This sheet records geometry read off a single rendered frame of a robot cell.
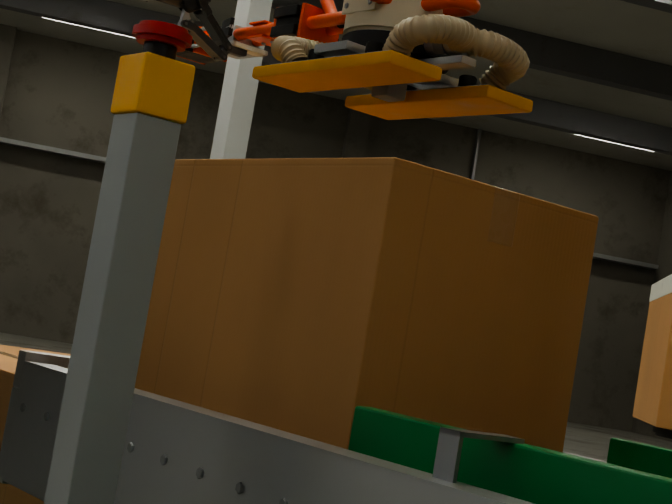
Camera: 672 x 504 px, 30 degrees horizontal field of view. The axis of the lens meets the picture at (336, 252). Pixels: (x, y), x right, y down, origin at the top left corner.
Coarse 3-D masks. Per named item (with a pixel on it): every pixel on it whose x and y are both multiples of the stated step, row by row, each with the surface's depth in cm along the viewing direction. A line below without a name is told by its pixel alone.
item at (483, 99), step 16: (464, 80) 193; (352, 96) 208; (368, 96) 205; (416, 96) 195; (432, 96) 192; (448, 96) 189; (464, 96) 187; (480, 96) 184; (496, 96) 184; (512, 96) 186; (368, 112) 211; (384, 112) 208; (400, 112) 206; (416, 112) 204; (432, 112) 202; (448, 112) 199; (464, 112) 197; (480, 112) 195; (496, 112) 193; (512, 112) 191; (528, 112) 189
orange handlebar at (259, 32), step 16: (384, 0) 185; (432, 0) 184; (448, 0) 182; (464, 0) 181; (320, 16) 206; (336, 16) 203; (464, 16) 186; (240, 32) 225; (256, 32) 221; (336, 32) 210
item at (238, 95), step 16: (240, 0) 588; (256, 0) 583; (272, 0) 588; (240, 16) 586; (256, 16) 583; (240, 64) 579; (256, 64) 585; (224, 80) 587; (240, 80) 580; (256, 80) 585; (224, 96) 585; (240, 96) 580; (224, 112) 582; (240, 112) 581; (224, 128) 580; (240, 128) 581; (224, 144) 577; (240, 144) 582
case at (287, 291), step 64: (192, 192) 193; (256, 192) 179; (320, 192) 167; (384, 192) 157; (448, 192) 163; (512, 192) 170; (192, 256) 190; (256, 256) 177; (320, 256) 165; (384, 256) 156; (448, 256) 163; (512, 256) 171; (576, 256) 179; (192, 320) 187; (256, 320) 174; (320, 320) 163; (384, 320) 157; (448, 320) 164; (512, 320) 171; (576, 320) 179; (192, 384) 184; (256, 384) 171; (320, 384) 161; (384, 384) 158; (448, 384) 164; (512, 384) 172
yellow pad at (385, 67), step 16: (368, 48) 182; (272, 64) 197; (288, 64) 190; (304, 64) 187; (320, 64) 184; (336, 64) 181; (352, 64) 178; (368, 64) 175; (384, 64) 173; (400, 64) 173; (416, 64) 174; (272, 80) 197; (288, 80) 195; (304, 80) 193; (320, 80) 191; (336, 80) 189; (352, 80) 187; (368, 80) 185; (384, 80) 183; (400, 80) 181; (416, 80) 180; (432, 80) 178
